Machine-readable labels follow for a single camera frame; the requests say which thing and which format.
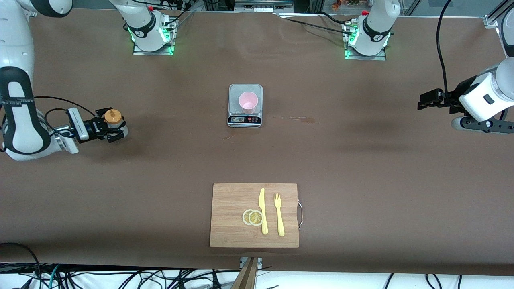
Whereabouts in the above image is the clear sauce bottle orange cap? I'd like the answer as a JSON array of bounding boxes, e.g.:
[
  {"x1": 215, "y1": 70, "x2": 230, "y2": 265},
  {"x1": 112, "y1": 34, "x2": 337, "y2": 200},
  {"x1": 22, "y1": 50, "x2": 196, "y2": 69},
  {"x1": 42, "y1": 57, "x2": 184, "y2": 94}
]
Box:
[{"x1": 104, "y1": 108, "x2": 129, "y2": 141}]

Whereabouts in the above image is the pink plastic cup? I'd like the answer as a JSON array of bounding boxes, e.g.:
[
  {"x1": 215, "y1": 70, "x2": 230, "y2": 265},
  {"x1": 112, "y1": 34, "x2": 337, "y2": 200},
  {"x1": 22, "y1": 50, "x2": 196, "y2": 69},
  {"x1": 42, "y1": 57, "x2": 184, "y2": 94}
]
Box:
[{"x1": 239, "y1": 92, "x2": 258, "y2": 115}]

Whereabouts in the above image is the brown table cover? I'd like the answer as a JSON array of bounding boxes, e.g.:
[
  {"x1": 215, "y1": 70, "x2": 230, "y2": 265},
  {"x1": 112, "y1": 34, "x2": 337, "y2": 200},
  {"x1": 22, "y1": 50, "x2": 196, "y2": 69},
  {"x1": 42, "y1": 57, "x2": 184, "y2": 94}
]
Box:
[{"x1": 0, "y1": 7, "x2": 514, "y2": 277}]

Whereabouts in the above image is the silver digital kitchen scale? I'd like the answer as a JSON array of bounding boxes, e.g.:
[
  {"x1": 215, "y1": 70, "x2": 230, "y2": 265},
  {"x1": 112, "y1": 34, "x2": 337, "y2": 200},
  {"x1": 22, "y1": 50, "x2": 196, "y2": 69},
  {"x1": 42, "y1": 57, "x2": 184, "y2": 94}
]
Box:
[{"x1": 227, "y1": 83, "x2": 264, "y2": 128}]

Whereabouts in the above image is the wooden cutting board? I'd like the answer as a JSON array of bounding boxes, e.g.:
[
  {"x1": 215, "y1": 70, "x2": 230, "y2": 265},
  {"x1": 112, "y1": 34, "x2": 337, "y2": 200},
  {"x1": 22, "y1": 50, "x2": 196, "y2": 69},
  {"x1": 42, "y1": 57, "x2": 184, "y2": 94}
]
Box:
[{"x1": 210, "y1": 183, "x2": 304, "y2": 248}]

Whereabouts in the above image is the yellow plastic knife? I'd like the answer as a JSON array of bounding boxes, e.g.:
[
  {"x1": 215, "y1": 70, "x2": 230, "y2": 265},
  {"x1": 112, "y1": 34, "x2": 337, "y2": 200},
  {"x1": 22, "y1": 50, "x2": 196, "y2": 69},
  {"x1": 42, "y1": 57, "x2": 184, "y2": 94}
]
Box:
[{"x1": 259, "y1": 187, "x2": 269, "y2": 235}]

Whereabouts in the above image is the yellow plastic fork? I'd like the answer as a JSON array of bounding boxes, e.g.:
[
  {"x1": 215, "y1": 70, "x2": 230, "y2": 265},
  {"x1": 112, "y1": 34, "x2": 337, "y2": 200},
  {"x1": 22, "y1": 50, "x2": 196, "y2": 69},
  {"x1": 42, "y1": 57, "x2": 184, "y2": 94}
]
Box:
[{"x1": 274, "y1": 193, "x2": 285, "y2": 237}]

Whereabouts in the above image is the white power strip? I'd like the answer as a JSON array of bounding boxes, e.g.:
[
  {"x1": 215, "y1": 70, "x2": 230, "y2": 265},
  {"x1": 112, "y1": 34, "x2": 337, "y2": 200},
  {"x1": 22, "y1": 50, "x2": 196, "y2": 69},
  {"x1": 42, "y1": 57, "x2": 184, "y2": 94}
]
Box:
[{"x1": 240, "y1": 3, "x2": 294, "y2": 13}]

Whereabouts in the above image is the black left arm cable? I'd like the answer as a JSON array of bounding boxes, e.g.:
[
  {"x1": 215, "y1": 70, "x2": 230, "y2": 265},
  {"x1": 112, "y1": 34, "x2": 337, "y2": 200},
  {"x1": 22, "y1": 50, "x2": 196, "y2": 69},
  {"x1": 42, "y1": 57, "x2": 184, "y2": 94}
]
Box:
[{"x1": 436, "y1": 0, "x2": 456, "y2": 103}]

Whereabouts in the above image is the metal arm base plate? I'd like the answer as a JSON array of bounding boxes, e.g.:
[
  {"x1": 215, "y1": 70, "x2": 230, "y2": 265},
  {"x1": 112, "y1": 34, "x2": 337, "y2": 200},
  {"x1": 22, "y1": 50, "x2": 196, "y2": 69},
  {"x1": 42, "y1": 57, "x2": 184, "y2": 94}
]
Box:
[
  {"x1": 132, "y1": 18, "x2": 176, "y2": 56},
  {"x1": 344, "y1": 22, "x2": 387, "y2": 61}
]

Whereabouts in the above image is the aluminium frame profile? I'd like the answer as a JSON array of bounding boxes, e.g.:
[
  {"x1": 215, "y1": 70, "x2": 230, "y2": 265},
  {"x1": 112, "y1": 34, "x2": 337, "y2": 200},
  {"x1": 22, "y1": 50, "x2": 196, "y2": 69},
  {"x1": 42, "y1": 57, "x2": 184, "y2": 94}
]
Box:
[{"x1": 484, "y1": 0, "x2": 514, "y2": 29}]

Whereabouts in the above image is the black cable on table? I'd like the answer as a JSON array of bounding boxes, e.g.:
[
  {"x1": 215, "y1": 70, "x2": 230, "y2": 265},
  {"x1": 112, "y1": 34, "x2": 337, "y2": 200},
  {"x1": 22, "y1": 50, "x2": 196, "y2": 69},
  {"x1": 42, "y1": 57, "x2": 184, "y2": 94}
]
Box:
[{"x1": 277, "y1": 11, "x2": 358, "y2": 35}]

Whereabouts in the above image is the black looped floor cable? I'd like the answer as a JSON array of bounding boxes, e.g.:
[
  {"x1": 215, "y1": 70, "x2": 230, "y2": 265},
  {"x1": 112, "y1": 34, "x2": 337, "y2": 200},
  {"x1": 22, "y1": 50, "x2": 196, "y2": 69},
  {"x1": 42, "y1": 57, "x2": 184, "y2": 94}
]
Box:
[{"x1": 0, "y1": 242, "x2": 43, "y2": 289}]

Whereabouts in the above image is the teal floor cable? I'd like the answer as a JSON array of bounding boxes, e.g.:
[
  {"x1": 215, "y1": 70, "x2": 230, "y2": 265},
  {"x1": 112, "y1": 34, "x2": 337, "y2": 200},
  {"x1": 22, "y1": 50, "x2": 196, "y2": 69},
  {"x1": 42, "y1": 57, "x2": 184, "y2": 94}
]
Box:
[{"x1": 47, "y1": 264, "x2": 61, "y2": 289}]

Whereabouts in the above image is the wooden post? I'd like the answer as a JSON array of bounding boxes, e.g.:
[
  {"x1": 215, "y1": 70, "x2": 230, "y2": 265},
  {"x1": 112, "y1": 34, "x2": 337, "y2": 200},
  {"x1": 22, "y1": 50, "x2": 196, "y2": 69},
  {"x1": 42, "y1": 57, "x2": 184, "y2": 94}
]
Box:
[{"x1": 231, "y1": 257, "x2": 259, "y2": 289}]

